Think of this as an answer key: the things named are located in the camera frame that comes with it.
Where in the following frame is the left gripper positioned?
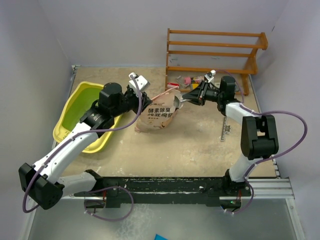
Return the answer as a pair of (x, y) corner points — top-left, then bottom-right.
(111, 84), (153, 118)

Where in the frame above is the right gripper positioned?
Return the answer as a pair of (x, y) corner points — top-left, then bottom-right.
(183, 80), (224, 106)

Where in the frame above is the pink cat litter bag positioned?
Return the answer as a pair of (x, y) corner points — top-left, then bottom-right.
(134, 88), (182, 133)

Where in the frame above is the silver metal scoop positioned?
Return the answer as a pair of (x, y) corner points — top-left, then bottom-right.
(173, 96), (189, 109)

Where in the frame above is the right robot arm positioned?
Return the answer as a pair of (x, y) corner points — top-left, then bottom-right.
(182, 75), (279, 196)

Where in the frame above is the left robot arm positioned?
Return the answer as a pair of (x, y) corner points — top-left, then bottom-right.
(18, 79), (152, 213)

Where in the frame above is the red white small box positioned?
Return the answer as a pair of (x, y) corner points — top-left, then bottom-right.
(167, 82), (180, 89)

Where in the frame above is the yellow green litter box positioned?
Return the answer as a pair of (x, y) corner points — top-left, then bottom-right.
(52, 81), (113, 154)

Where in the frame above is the grey ruler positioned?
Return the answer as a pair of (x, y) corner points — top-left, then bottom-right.
(220, 116), (231, 142)

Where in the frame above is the orange wooden shelf rack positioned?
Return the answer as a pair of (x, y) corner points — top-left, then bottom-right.
(164, 28), (269, 96)

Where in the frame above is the blue object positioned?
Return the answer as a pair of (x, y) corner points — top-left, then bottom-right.
(154, 234), (168, 240)

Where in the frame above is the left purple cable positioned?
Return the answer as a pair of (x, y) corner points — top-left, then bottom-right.
(22, 74), (146, 221)

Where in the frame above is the purple cable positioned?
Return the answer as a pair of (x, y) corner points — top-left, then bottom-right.
(22, 74), (146, 221)
(214, 69), (308, 216)

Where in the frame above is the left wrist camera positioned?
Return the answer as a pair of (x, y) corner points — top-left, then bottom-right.
(128, 72), (150, 95)

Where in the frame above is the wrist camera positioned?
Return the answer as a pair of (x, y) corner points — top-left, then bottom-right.
(128, 72), (150, 95)
(204, 70), (217, 83)

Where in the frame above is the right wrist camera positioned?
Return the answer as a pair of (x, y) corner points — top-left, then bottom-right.
(204, 70), (217, 83)

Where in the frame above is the black base frame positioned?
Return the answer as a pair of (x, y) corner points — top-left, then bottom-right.
(75, 176), (252, 209)

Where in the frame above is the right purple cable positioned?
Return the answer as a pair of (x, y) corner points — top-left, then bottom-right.
(214, 69), (308, 216)

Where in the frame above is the aluminium rail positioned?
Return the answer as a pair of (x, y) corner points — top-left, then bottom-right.
(249, 178), (295, 199)

